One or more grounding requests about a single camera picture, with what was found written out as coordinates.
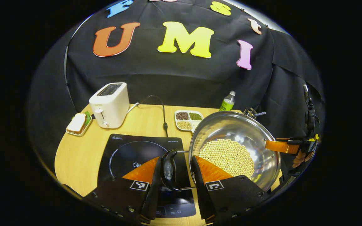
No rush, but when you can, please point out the small green plate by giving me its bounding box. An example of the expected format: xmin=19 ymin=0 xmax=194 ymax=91
xmin=65 ymin=111 xmax=93 ymax=137

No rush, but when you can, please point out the white toaster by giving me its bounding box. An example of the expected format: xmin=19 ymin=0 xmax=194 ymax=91
xmin=89 ymin=82 xmax=130 ymax=129

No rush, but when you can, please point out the black power cable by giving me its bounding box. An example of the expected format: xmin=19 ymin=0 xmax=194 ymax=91
xmin=127 ymin=95 xmax=169 ymax=137

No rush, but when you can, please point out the green drink bottle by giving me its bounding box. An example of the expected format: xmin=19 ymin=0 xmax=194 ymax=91
xmin=219 ymin=91 xmax=236 ymax=112

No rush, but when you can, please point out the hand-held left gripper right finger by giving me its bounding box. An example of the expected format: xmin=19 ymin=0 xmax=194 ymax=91
xmin=192 ymin=155 xmax=269 ymax=224

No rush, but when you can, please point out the pile of soybeans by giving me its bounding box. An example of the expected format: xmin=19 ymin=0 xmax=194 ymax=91
xmin=198 ymin=139 xmax=255 ymax=179

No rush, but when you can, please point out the stainless steel pot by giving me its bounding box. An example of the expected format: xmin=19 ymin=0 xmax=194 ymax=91
xmin=161 ymin=111 xmax=281 ymax=192

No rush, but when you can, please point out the black induction cooktop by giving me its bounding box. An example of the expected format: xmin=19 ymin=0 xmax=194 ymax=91
xmin=97 ymin=134 xmax=197 ymax=218

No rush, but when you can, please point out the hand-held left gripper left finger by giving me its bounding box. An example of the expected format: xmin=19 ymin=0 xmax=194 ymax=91
xmin=83 ymin=156 xmax=162 ymax=224

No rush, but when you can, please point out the white divided bean tray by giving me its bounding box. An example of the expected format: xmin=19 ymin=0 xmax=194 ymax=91
xmin=174 ymin=110 xmax=204 ymax=132

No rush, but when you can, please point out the toast sandwich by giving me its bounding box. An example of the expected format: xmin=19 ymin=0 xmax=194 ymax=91
xmin=67 ymin=112 xmax=90 ymax=135

